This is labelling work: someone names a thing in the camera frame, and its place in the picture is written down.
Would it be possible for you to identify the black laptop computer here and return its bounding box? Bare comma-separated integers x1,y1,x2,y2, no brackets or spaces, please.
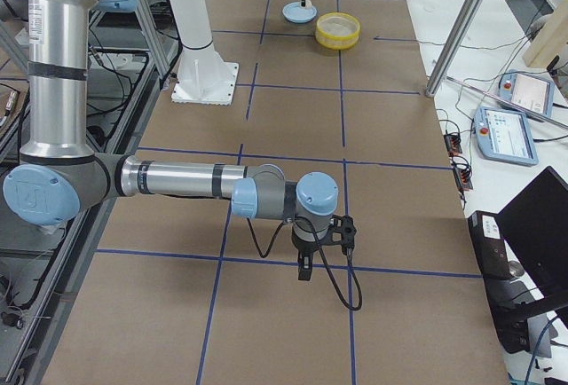
468,166,567,358

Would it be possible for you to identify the yellow bamboo steamer basket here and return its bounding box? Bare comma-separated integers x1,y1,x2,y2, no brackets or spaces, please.
315,12,361,51

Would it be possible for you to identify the light blue plate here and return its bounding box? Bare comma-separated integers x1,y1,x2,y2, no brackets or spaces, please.
282,1,318,24

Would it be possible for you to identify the blue teach pendant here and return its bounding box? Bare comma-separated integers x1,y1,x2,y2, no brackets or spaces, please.
499,69,554,117
473,106,539,166

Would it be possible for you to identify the near orange black hub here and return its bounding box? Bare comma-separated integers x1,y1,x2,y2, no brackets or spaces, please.
450,155,473,192

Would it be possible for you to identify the orange black hub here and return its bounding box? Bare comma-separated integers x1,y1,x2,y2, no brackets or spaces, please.
450,155,473,192
443,120,462,156

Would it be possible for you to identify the aluminium frame post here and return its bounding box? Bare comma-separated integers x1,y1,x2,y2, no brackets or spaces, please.
425,0,483,98

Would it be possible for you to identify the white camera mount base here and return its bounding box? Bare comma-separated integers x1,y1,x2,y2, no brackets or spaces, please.
171,59,239,106

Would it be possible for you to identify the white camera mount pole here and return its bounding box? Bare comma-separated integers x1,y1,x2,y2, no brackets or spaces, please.
170,0,213,51

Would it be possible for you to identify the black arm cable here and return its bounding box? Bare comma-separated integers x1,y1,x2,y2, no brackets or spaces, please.
246,216,362,312

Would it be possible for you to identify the near blue teach pendant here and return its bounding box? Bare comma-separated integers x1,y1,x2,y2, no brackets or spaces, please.
473,106,539,166

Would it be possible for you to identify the far blue teach pendant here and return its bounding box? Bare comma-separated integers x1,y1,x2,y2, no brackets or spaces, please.
499,69,554,117

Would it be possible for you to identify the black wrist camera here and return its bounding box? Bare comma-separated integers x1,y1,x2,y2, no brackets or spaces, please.
325,215,357,256

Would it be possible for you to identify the far orange black hub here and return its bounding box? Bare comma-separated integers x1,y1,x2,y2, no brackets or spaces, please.
443,120,462,156

